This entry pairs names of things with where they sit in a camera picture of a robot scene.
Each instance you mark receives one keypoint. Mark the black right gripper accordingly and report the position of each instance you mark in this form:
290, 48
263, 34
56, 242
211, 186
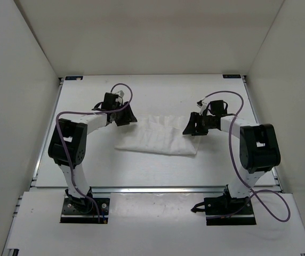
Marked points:
192, 129

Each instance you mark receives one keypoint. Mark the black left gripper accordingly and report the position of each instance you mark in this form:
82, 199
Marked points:
128, 117

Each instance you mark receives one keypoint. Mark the white pleated skirt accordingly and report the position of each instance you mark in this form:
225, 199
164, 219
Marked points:
157, 135

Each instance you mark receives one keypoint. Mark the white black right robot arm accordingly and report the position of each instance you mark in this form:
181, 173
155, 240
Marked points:
258, 146

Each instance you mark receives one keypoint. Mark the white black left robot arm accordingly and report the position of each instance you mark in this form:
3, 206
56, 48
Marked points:
67, 147

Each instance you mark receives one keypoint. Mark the blue label sticker right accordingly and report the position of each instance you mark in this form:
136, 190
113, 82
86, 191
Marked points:
231, 76

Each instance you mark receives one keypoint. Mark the blue label sticker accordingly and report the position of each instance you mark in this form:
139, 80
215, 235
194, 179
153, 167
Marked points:
73, 78
231, 76

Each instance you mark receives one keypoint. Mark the blue label sticker left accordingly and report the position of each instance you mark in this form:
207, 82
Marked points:
73, 78

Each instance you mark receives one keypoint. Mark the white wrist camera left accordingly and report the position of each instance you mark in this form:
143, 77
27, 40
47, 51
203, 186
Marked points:
120, 97

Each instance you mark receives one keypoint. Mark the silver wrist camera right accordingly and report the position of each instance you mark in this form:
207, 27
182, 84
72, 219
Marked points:
203, 107

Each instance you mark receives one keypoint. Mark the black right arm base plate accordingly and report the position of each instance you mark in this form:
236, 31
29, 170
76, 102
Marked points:
224, 211

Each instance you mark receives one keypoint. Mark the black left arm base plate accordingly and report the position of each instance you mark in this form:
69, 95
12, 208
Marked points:
82, 210

